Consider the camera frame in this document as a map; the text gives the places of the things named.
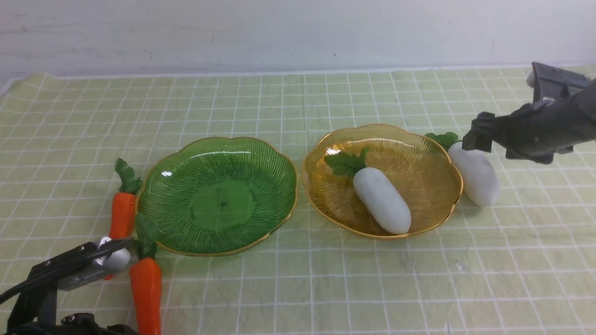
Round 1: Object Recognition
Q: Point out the amber plastic plate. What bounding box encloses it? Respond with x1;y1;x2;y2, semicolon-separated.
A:
302;124;463;240

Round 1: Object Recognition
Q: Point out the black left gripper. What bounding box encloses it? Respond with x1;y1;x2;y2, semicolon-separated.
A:
5;279;138;335

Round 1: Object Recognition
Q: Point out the white toy radish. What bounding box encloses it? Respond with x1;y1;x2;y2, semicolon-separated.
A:
425;132;501;207
324;147;412;235

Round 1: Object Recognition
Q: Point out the orange toy carrot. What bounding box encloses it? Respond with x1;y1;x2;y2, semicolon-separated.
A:
103;158;144;281
129;213;162;335

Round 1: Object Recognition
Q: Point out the black camera cable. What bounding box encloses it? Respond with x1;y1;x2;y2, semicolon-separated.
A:
0;237;135;305

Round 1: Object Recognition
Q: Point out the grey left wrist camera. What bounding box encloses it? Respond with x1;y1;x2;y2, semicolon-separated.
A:
28;237;133;291

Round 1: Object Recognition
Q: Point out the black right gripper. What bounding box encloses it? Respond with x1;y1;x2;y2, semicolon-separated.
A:
461;80;596;165

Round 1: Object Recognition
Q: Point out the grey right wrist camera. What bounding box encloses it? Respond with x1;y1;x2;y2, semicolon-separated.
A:
526;61;591;103

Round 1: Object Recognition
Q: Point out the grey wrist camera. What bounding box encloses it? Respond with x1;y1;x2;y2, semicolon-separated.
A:
28;237;133;291
526;61;591;103

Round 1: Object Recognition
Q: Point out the green plastic plate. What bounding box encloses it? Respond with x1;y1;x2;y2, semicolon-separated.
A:
136;136;298;257

